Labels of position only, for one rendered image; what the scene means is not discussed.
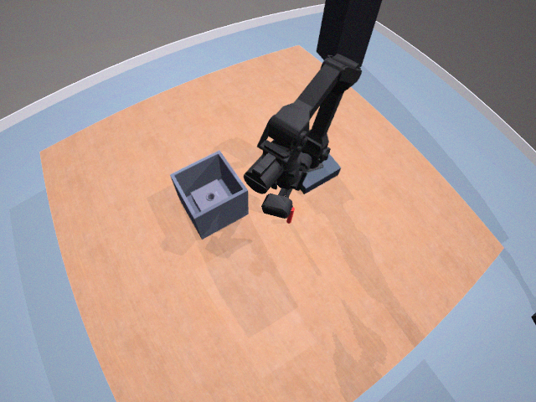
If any red peg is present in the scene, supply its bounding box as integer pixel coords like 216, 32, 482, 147
286, 207, 295, 224

